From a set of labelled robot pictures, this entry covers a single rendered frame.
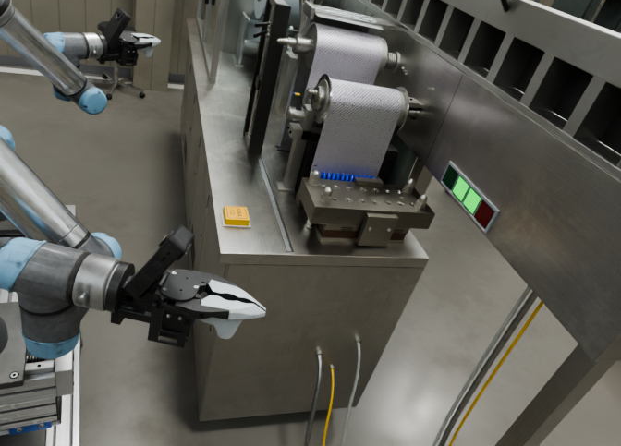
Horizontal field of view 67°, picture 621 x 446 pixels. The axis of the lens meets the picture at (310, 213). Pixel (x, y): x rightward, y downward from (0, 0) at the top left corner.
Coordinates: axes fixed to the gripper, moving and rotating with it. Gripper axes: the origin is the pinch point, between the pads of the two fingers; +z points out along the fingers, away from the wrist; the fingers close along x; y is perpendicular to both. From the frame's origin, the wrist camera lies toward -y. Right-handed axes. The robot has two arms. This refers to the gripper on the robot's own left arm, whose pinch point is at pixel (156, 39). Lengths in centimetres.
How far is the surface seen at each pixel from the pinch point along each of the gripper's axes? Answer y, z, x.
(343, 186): 11, 20, 76
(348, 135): -3, 24, 68
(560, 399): 14, 17, 156
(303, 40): -16.8, 29.9, 34.8
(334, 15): -26, 38, 37
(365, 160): 5, 32, 73
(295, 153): 11, 18, 56
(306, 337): 57, 7, 95
